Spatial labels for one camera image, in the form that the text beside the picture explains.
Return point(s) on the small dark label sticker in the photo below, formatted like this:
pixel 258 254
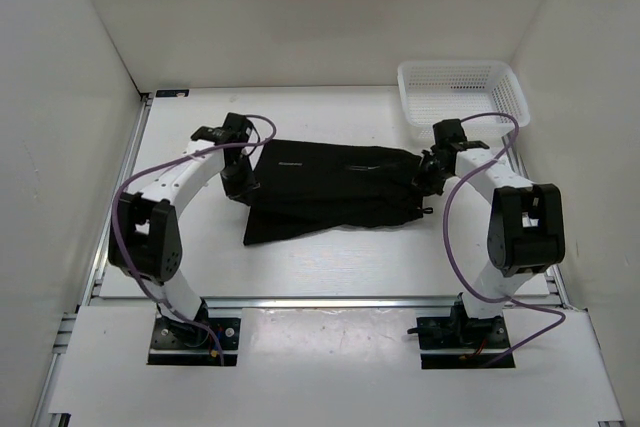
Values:
pixel 172 93

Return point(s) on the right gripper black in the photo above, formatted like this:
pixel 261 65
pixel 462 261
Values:
pixel 420 178

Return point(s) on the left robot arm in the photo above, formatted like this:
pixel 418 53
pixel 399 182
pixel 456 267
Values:
pixel 145 240

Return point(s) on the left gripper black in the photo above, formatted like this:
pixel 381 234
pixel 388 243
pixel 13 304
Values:
pixel 237 192

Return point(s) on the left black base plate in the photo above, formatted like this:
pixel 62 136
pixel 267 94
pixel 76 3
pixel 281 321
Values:
pixel 168 347

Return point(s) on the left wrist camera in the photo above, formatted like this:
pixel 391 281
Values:
pixel 236 128

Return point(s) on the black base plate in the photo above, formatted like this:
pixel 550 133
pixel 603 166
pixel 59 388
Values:
pixel 446 344
pixel 168 347

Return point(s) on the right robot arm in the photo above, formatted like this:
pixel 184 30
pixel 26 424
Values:
pixel 525 231

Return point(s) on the black shorts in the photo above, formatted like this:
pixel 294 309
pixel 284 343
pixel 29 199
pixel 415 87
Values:
pixel 309 187

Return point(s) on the white plastic mesh basket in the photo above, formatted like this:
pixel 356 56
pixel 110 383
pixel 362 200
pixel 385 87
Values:
pixel 432 91

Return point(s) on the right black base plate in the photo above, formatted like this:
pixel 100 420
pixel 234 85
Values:
pixel 446 344

